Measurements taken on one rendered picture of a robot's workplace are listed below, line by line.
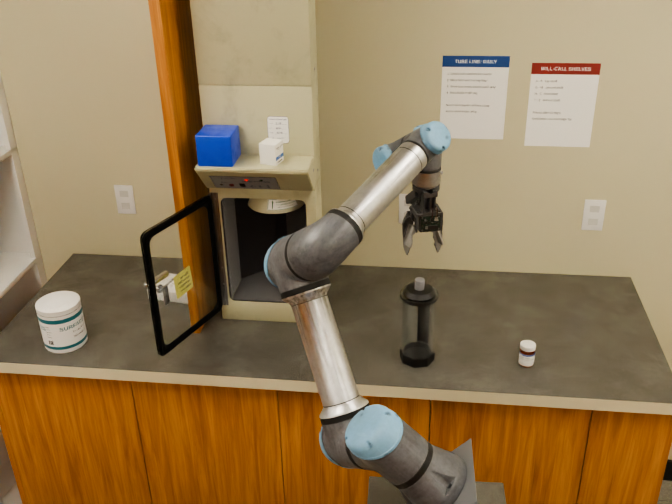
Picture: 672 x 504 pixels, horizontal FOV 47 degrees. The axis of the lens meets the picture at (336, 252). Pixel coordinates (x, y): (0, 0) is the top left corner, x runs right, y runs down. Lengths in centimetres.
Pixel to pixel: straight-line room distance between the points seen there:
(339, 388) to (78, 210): 161
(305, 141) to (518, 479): 119
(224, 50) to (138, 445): 125
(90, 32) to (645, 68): 179
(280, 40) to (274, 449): 122
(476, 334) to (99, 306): 125
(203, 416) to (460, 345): 81
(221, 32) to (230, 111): 22
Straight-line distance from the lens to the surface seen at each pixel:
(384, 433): 157
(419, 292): 216
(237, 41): 215
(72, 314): 243
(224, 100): 220
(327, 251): 158
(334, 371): 169
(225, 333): 245
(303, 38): 211
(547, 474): 245
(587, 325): 255
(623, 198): 276
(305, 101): 215
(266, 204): 231
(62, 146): 294
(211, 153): 215
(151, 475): 265
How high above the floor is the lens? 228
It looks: 28 degrees down
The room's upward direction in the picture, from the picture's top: 1 degrees counter-clockwise
